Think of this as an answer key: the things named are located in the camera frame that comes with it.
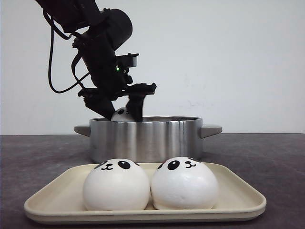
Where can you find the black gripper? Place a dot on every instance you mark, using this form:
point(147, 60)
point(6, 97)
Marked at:
point(111, 81)

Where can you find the panda face bun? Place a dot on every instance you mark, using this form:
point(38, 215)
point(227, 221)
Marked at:
point(122, 114)

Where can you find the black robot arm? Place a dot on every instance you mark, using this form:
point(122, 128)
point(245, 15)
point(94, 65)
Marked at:
point(97, 34)

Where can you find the stainless steel steamer pot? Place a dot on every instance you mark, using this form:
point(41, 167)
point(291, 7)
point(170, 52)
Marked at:
point(154, 139)

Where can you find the beige rectangular tray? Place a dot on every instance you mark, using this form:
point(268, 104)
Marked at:
point(60, 202)

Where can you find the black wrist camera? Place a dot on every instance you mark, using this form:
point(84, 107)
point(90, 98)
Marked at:
point(127, 61)

